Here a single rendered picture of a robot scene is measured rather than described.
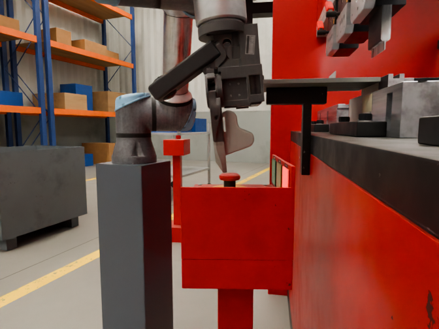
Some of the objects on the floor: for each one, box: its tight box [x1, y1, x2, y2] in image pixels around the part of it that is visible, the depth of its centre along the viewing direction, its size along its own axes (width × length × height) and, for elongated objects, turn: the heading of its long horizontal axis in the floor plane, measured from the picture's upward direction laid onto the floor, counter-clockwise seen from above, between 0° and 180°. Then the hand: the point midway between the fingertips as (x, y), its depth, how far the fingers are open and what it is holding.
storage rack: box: [6, 0, 137, 146], centre depth 750 cm, size 270×98×390 cm
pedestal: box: [163, 135, 190, 243], centre depth 262 cm, size 20×25×83 cm
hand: (219, 164), depth 51 cm, fingers closed
